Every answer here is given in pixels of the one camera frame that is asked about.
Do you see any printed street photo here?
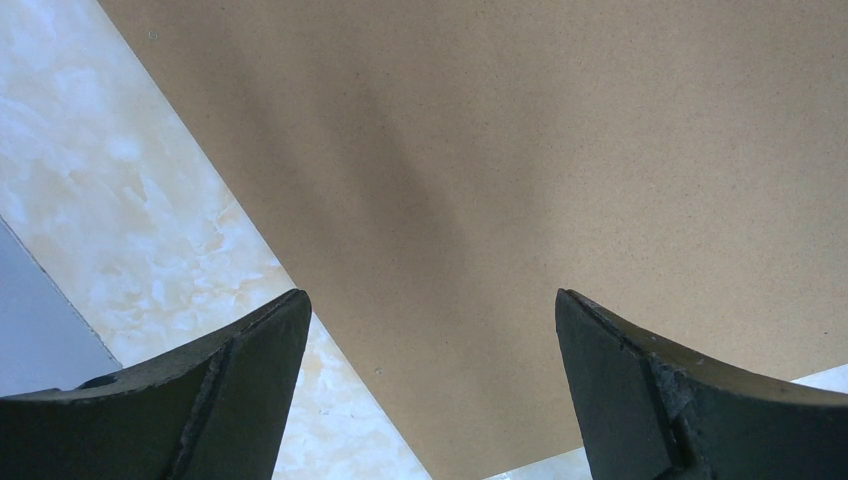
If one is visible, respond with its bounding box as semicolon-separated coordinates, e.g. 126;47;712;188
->
491;364;847;480

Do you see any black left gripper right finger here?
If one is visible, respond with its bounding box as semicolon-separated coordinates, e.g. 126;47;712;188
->
555;289;847;479

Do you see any brown backing board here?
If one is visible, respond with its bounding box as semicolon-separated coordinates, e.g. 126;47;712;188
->
103;1;847;479

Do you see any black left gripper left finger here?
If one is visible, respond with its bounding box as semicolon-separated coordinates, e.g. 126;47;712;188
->
1;289;312;479

